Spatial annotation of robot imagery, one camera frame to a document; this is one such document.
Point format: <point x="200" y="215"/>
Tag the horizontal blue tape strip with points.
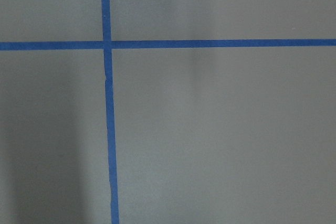
<point x="156" y="44"/>

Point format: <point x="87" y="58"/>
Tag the vertical blue tape strip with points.
<point x="108" y="70"/>

